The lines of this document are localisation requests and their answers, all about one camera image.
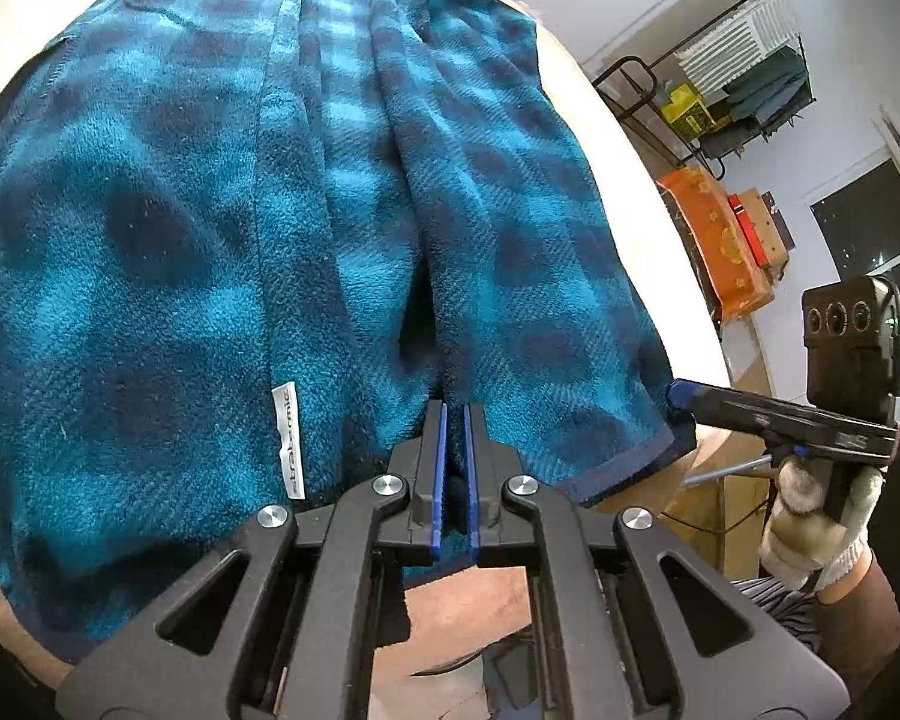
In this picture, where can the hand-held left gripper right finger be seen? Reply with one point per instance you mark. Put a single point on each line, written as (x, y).
(470, 465)

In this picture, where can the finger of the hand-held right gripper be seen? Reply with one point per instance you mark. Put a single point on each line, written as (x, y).
(679, 394)

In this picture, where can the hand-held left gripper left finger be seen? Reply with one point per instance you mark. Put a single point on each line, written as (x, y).
(440, 465)

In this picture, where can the teal plaid fleece jacket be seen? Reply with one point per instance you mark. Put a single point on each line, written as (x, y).
(157, 240)

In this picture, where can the person's right forearm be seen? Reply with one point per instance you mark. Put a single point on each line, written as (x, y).
(862, 615)

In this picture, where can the dark hanging clothes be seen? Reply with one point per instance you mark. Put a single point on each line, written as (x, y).
(765, 82)

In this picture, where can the black clothes rack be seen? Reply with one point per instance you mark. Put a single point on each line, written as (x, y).
(630, 60)

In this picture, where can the person's right hand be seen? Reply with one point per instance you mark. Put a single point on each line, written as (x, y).
(795, 540)

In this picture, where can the dark window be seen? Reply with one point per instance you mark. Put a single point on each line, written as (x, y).
(870, 225)

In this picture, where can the cardboard box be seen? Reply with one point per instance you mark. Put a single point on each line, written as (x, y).
(778, 240)

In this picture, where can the red box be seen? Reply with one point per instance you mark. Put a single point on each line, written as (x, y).
(746, 229)

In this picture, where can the orange patterned box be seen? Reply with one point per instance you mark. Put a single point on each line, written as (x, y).
(720, 240)

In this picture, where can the person's striped clothing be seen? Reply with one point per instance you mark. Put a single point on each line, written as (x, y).
(780, 607)

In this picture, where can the yellow box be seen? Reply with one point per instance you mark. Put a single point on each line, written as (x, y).
(682, 109)

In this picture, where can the white striped towel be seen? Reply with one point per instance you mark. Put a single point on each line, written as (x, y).
(735, 37)

